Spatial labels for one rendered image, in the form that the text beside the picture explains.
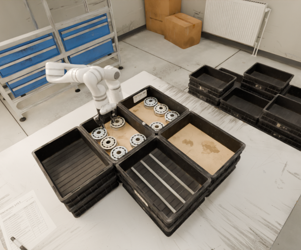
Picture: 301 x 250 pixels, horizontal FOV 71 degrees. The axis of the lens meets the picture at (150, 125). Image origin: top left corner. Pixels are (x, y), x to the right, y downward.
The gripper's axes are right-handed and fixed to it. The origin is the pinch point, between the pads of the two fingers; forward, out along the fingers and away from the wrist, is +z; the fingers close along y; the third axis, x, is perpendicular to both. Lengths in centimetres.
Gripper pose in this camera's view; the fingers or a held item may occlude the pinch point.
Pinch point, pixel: (108, 123)
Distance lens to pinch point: 121.5
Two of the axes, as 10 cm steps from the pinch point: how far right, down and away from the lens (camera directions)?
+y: -7.6, 5.0, -4.1
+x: 6.4, 5.2, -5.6
